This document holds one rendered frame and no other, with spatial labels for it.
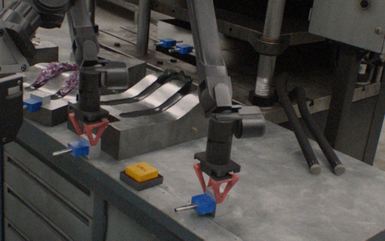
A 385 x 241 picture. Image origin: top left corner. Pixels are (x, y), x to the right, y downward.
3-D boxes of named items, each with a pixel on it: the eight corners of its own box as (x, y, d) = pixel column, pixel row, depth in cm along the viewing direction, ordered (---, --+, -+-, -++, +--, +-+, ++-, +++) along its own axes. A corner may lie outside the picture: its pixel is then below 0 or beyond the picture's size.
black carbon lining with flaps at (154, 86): (124, 125, 162) (126, 93, 158) (92, 107, 172) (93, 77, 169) (211, 105, 185) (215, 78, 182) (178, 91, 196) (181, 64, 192)
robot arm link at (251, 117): (200, 96, 135) (213, 82, 127) (244, 94, 139) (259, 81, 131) (208, 145, 131) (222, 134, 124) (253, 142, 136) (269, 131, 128)
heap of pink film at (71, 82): (69, 96, 182) (69, 73, 179) (27, 83, 189) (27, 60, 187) (118, 79, 203) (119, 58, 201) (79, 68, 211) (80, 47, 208)
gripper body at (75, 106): (89, 106, 159) (90, 81, 156) (110, 118, 152) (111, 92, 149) (68, 110, 155) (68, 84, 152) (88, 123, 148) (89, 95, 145)
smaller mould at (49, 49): (12, 68, 221) (12, 50, 218) (-6, 58, 231) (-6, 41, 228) (58, 62, 234) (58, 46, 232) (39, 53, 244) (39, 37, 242)
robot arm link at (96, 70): (77, 63, 150) (81, 70, 145) (102, 63, 153) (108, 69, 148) (76, 89, 152) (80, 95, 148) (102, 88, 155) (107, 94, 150)
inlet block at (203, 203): (180, 225, 129) (182, 204, 127) (168, 215, 133) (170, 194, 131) (227, 214, 136) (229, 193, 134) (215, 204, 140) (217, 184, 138)
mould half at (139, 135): (118, 160, 156) (121, 115, 152) (67, 128, 173) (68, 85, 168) (241, 126, 190) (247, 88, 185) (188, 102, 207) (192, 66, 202)
